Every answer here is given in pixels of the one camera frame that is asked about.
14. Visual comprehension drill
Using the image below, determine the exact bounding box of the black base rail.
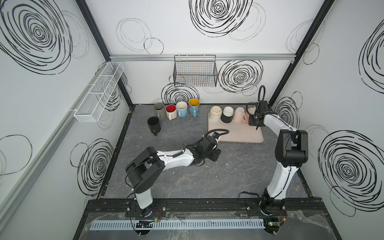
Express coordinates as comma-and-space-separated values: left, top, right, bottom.
86, 198, 325, 215

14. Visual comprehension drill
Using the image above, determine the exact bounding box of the white black mug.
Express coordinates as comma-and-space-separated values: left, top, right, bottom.
221, 107, 234, 124

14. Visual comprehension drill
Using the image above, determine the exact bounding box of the white red mug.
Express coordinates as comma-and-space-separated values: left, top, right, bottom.
165, 105, 178, 121

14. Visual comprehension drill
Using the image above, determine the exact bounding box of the grey mug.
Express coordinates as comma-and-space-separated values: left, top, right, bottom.
154, 102, 167, 120

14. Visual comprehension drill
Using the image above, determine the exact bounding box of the cream peach mug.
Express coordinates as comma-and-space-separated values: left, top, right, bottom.
247, 107, 256, 116

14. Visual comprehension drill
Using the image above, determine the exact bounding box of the white slotted cable duct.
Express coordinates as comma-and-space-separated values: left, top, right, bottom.
89, 219, 265, 231

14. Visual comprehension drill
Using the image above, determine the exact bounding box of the black wire basket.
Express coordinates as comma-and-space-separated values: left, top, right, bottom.
173, 55, 219, 87

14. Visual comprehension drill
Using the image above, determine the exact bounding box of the pink mug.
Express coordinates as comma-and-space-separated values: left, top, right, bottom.
233, 107, 249, 123

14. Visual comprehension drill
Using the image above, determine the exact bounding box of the blue butterfly mug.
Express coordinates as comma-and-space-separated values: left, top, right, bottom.
189, 99, 200, 118

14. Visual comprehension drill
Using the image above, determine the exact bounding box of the beige plastic tray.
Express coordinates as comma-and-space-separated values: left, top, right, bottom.
208, 114, 264, 144

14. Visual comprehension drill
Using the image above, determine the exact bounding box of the light blue mug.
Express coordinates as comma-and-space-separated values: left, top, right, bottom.
176, 102, 188, 118

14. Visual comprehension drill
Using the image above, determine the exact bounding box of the cream speckled mug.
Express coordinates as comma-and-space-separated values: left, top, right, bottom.
209, 106, 222, 122

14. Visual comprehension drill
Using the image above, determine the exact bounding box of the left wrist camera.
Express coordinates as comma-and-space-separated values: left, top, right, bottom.
212, 132, 220, 141

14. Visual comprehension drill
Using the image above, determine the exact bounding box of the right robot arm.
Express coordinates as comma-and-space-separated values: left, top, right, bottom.
246, 101, 309, 216

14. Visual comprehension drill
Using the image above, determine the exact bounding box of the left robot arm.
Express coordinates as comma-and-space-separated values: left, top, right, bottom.
126, 131, 221, 210

